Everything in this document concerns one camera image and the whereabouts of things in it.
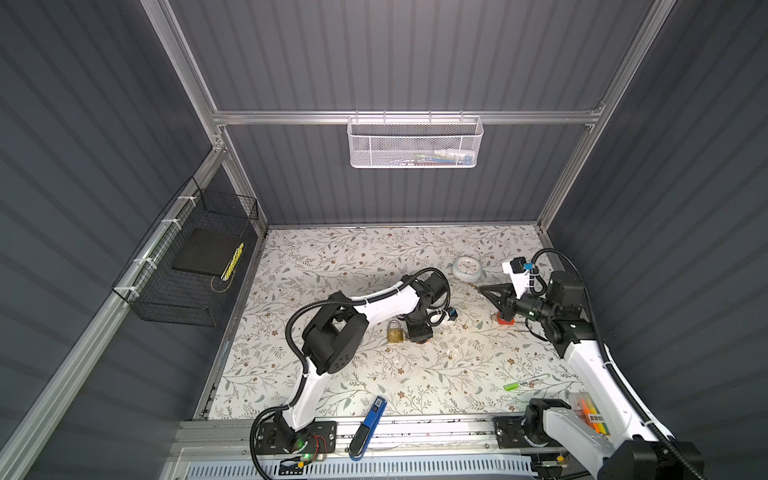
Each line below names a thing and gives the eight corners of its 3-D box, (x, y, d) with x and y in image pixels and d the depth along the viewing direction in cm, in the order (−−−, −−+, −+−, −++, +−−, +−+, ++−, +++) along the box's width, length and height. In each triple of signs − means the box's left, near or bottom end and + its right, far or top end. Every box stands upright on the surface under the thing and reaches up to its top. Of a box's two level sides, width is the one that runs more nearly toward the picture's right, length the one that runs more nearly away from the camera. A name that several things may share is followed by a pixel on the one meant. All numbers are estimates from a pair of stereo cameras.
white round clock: (454, 282, 106) (455, 277, 103) (450, 261, 112) (451, 256, 109) (482, 282, 106) (484, 277, 103) (477, 261, 112) (479, 256, 109)
